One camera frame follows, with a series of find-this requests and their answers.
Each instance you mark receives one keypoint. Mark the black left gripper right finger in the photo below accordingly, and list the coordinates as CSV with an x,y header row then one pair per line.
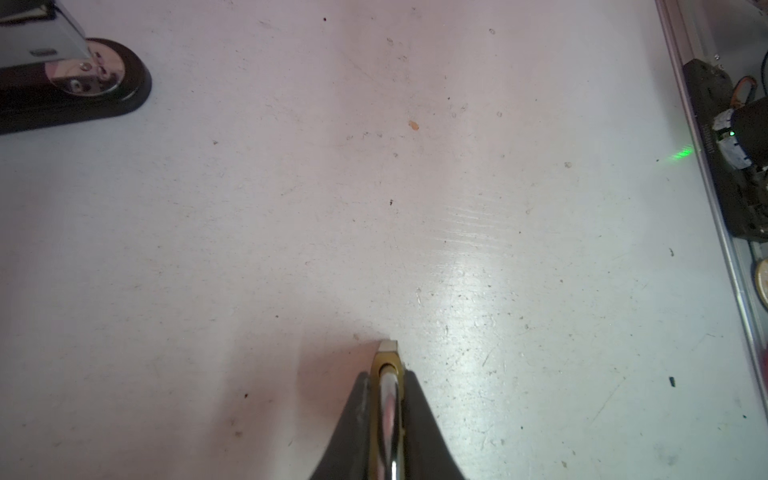
x,y
426,453

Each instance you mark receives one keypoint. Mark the round beige patterned ball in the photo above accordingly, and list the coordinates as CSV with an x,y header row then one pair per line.
x,y
761,281

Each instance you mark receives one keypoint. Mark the black stapler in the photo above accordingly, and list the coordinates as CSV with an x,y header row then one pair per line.
x,y
52,74

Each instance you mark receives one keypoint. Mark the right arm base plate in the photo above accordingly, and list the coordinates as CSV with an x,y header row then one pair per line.
x,y
734,138

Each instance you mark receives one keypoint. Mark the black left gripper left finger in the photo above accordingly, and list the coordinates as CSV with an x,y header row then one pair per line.
x,y
346,456

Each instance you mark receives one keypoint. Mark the brass padlock shackle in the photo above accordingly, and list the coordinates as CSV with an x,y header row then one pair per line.
x,y
387,432

